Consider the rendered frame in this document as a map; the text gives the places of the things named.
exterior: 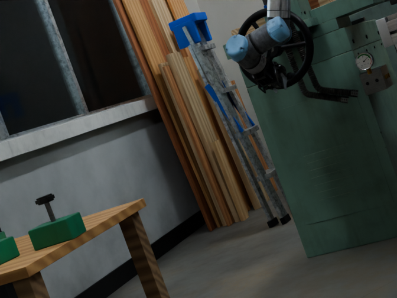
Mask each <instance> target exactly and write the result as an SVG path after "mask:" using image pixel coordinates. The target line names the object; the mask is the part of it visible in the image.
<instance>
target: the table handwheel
mask: <svg viewBox="0 0 397 298"><path fill-rule="evenodd" d="M266 16H267V8H264V9H261V10H259V11H257V12H255V13H253V14H252V15H251V16H250V17H248V18H247V19H246V21H245V22H244V23H243V24H242V26H241V28H240V30H239V32H238V34H239V35H242V36H245V35H246V33H247V31H248V29H249V28H250V27H251V25H252V26H253V27H254V28H255V29H257V28H259V26H258V24H257V23H256V21H257V20H259V19H261V18H263V17H266ZM290 20H291V21H292V22H293V23H294V24H295V25H296V26H297V27H298V28H299V29H300V31H301V32H302V34H303V37H304V40H305V41H302V42H298V43H293V42H292V41H290V40H289V43H288V44H284V45H283V46H275V47H273V48H272V51H271V59H270V62H272V60H273V58H274V57H278V56H280V55H281V54H282V53H283V51H285V50H286V49H289V48H295V47H302V46H305V48H306V51H305V58H304V62H303V64H302V66H301V67H300V69H299V71H297V72H296V74H295V76H294V77H293V78H292V79H290V80H287V88H288V87H290V86H292V85H294V84H296V83H297V82H299V81H300V80H301V79H302V78H303V77H304V76H305V74H306V73H307V72H308V69H309V68H310V66H311V63H312V60H313V55H314V43H313V38H312V35H311V32H310V30H309V28H308V27H307V25H306V23H305V22H304V21H303V20H302V19H301V18H300V17H299V16H298V15H297V14H295V13H293V12H292V11H291V14H290ZM239 67H240V69H241V70H242V72H243V73H244V75H245V76H246V77H247V78H248V79H249V80H250V81H251V82H253V83H254V84H256V85H258V83H257V81H255V80H254V75H253V74H251V73H249V72H247V71H246V70H245V69H244V68H243V67H242V66H241V65H239Z"/></svg>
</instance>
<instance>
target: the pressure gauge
mask: <svg viewBox="0 0 397 298"><path fill-rule="evenodd" d="M363 61H365V62H363ZM355 64H356V66H357V67H358V68H359V69H360V70H367V73H368V74H371V73H372V70H371V67H372V66H373V64H374V57H373V56H372V55H371V54H370V53H368V52H363V53H360V54H358V55H357V57H356V59H355Z"/></svg>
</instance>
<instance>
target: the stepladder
mask: <svg viewBox="0 0 397 298"><path fill-rule="evenodd" d="M206 20H207V15H206V13H205V12H194V13H192V14H189V15H186V16H185V17H182V18H179V19H177V20H175V21H173V22H170V23H169V24H168V25H169V27H170V30H171V31H173V32H174V35H175V37H176V40H177V43H178V46H179V48H180V50H181V49H184V48H187V47H188V49H189V51H190V53H191V55H192V57H193V59H194V61H195V63H196V66H197V68H198V70H199V72H200V74H201V76H202V78H203V81H204V83H205V85H206V86H205V88H206V90H207V91H208V93H209V94H210V96H211V98H212V100H213V102H214V105H215V107H216V109H217V111H218V113H219V115H220V117H221V119H222V122H223V124H224V126H225V128H226V131H227V133H228V134H229V137H230V139H231V141H232V143H233V146H234V148H235V150H236V152H237V154H238V156H239V158H240V161H241V163H242V165H243V167H244V169H245V172H246V174H247V175H248V178H249V180H250V182H251V184H252V187H253V189H254V191H255V193H256V195H257V197H258V199H259V202H260V204H261V206H262V208H263V211H264V212H265V215H266V217H267V219H268V222H267V224H268V226H269V228H272V227H274V226H275V225H277V224H278V223H279V222H278V219H277V217H274V216H273V214H272V212H271V210H270V207H269V205H268V203H267V201H266V199H265V197H264V195H263V193H262V190H261V188H260V186H259V183H258V182H259V181H261V183H262V185H263V186H264V188H265V190H266V192H267V194H268V196H269V198H270V200H271V202H272V204H273V206H274V208H275V210H276V212H277V214H278V216H279V218H280V219H279V220H280V221H281V223H282V225H284V224H286V223H287V222H289V221H290V220H291V217H290V215H289V214H288V213H287V212H286V210H285V208H284V206H283V204H282V202H281V200H280V198H279V196H278V194H277V193H276V191H275V189H274V187H273V185H272V183H271V181H270V179H269V178H272V177H274V179H275V181H276V183H277V185H278V187H279V189H280V190H281V192H282V194H283V196H284V198H285V200H286V197H285V194H284V191H283V189H282V186H281V183H280V181H279V177H278V175H277V172H276V169H275V166H274V164H273V162H272V160H271V158H270V156H269V154H268V152H267V150H266V148H265V146H264V144H263V142H262V141H261V139H260V137H259V135H258V133H257V132H256V131H257V130H259V127H258V125H255V124H254V123H253V121H252V120H251V119H250V117H249V116H248V114H247V112H246V111H245V109H244V107H243V105H242V103H241V101H240V99H239V97H238V95H237V93H236V91H235V89H237V85H236V84H234V85H232V84H231V82H230V80H229V78H228V76H227V74H226V72H225V71H224V69H223V67H222V65H221V63H220V61H219V59H218V58H217V56H216V53H215V52H214V50H213V48H216V46H215V43H211V44H210V42H209V41H210V40H212V37H211V34H210V31H209V28H208V26H207V23H206ZM220 77H221V78H222V79H221V78H220ZM235 108H236V109H237V111H238V112H239V113H240V115H241V117H242V118H243V120H244V122H245V124H246V126H247V129H245V127H244V126H243V124H242V121H241V120H240V118H239V116H238V113H237V111H236V109H235ZM231 124H232V125H231ZM254 125H255V126H254ZM232 126H233V128H234V130H235V132H236V134H235V132H234V130H233V128H232ZM250 134H251V136H252V138H253V139H254V141H255V143H256V145H257V147H258V148H259V151H260V152H261V154H262V157H263V158H264V160H265V162H266V164H267V166H268V168H269V169H267V170H265V169H264V167H263V165H262V163H261V161H260V159H259V157H258V155H257V153H256V151H255V149H254V147H253V145H252V143H251V141H250V138H249V136H248V135H250ZM238 139H239V140H240V142H241V144H242V145H243V147H244V149H245V151H246V153H247V155H248V157H249V159H250V162H251V163H252V165H253V167H254V169H255V171H256V173H257V175H258V176H257V177H255V175H254V173H253V171H252V169H251V166H250V164H249V162H248V160H247V158H246V156H245V154H244V152H243V149H242V147H241V145H240V142H239V140H238ZM286 201H287V200H286Z"/></svg>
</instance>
